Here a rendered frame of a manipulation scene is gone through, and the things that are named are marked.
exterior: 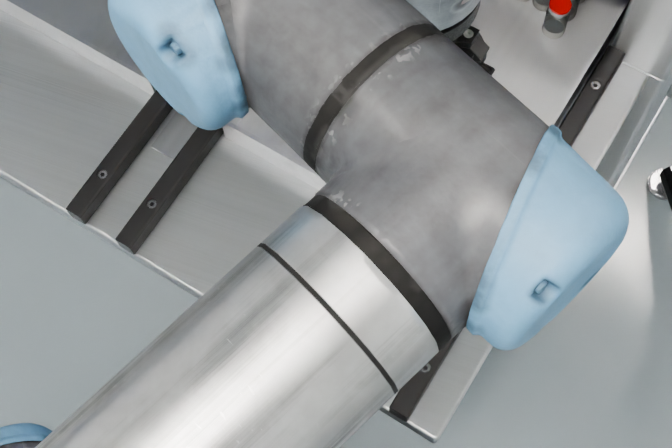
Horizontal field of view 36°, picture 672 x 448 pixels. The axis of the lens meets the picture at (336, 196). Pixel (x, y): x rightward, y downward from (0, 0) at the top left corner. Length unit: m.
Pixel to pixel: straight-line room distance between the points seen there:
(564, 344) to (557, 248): 1.48
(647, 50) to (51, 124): 0.56
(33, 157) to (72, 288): 0.92
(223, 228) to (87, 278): 0.99
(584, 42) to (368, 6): 0.65
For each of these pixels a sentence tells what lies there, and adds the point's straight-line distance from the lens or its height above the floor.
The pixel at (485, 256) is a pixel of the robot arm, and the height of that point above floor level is 1.42.
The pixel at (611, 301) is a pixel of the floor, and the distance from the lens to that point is 1.88.
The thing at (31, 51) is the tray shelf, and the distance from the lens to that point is 1.08.
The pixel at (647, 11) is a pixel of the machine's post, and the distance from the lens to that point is 0.96.
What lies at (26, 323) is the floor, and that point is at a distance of 1.93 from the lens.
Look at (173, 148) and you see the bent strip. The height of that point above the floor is 0.88.
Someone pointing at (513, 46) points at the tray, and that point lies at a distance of 1.03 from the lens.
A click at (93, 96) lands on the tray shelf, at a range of 1.04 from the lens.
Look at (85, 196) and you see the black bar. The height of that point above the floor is 0.90.
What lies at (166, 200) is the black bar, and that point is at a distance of 0.96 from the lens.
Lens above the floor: 1.77
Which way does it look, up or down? 68 degrees down
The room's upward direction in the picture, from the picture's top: 6 degrees counter-clockwise
